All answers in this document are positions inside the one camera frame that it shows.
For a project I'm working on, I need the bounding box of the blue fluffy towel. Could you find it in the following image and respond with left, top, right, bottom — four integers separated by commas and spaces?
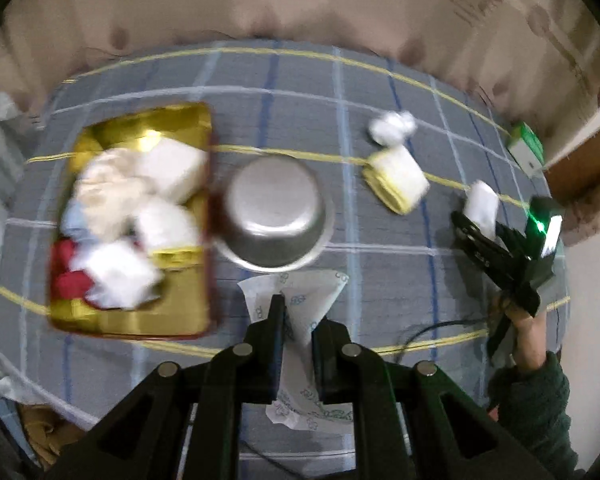
60, 205, 93, 241

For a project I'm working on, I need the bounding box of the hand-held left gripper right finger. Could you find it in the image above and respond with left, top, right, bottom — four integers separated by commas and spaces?
311, 319, 556, 480

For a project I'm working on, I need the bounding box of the white cloth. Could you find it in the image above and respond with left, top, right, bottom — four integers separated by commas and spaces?
132, 199, 201, 252

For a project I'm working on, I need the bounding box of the green and white box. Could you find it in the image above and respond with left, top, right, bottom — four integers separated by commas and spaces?
506, 121, 546, 177

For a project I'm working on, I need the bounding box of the cream satin cloth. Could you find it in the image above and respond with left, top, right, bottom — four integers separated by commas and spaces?
75, 149, 153, 238

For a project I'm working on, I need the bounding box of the white yellow-edged pack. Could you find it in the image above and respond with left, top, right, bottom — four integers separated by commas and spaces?
362, 145, 431, 216

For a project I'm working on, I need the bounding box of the printed paper wrapper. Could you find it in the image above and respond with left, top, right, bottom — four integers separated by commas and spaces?
237, 269, 356, 432

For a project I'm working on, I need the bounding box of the crumpled white tissue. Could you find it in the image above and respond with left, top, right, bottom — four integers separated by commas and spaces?
367, 110, 417, 146

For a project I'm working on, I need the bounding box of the red and gold box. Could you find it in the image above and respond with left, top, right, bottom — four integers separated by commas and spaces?
47, 101, 216, 338

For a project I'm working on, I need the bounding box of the red cloth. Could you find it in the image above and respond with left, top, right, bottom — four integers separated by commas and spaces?
50, 239, 93, 303

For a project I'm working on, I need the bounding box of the stainless steel bowl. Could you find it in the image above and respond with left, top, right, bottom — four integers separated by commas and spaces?
215, 155, 336, 273

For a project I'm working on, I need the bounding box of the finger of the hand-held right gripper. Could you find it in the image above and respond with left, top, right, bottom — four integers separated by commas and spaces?
451, 211, 516, 291
495, 222, 531, 261

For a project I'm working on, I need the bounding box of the black cable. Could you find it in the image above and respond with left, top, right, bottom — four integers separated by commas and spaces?
382, 316, 496, 368

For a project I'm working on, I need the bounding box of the beige leaf-print cloth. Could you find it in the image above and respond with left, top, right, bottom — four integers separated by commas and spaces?
0, 0, 600, 126

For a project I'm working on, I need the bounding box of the long white towel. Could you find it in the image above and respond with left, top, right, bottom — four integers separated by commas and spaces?
137, 139, 208, 203

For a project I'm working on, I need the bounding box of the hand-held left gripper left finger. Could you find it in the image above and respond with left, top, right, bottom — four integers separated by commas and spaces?
45, 294, 287, 480

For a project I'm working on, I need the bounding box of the tan cloth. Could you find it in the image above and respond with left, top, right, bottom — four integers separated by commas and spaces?
20, 404, 83, 467

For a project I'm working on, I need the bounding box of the grey plaid blanket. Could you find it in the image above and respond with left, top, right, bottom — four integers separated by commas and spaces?
0, 40, 571, 466

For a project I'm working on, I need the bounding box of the brown wooden furniture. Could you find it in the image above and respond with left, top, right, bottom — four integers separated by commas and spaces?
542, 110, 600, 246

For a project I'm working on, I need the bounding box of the white tissue pack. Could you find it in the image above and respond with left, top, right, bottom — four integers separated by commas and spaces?
77, 240, 161, 308
462, 180, 501, 238

